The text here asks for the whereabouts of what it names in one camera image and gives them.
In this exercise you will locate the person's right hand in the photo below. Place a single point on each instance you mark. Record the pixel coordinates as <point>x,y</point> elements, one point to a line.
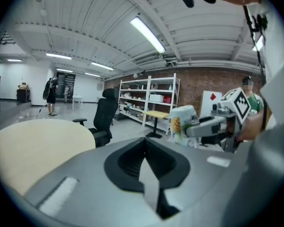
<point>251,126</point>

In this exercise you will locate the long ceiling light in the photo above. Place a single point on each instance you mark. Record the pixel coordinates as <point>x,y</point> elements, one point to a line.
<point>58,56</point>
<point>64,70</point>
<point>148,34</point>
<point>102,66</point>

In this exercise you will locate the black office chair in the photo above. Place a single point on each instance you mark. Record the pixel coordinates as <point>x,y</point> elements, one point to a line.
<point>105,117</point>

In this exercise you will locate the white metal shelf rack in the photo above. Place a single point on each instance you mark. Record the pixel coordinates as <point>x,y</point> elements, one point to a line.
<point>153,96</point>

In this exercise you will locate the white board with red diamond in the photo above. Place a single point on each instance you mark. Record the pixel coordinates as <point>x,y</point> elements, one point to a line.
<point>209,103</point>

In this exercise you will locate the white storage box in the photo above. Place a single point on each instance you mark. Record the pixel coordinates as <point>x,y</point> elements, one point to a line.
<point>156,98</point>

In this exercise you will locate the small wooden side table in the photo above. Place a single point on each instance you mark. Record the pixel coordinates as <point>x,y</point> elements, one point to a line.
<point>156,114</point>

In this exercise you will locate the printed paper cup trash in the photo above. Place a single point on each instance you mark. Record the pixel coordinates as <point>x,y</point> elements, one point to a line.
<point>180,119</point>

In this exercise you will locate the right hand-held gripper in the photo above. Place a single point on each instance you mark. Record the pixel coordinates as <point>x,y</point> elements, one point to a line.
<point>239,103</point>

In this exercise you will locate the round beige table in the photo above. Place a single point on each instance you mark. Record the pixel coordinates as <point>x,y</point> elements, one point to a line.
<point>38,150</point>

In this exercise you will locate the small white table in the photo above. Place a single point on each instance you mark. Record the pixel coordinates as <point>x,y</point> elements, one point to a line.
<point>77,98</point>

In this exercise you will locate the black cabinet with cardboard box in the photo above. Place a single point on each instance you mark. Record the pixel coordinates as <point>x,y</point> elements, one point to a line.
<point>23,93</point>

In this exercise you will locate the red bag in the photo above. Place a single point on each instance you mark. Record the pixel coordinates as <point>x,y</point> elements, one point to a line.
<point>167,100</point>

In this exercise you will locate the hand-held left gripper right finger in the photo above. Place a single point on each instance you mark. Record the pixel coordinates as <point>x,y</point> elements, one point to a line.
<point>172,169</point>

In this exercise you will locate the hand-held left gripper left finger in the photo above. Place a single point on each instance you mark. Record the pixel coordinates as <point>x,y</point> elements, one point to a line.
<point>123,169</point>

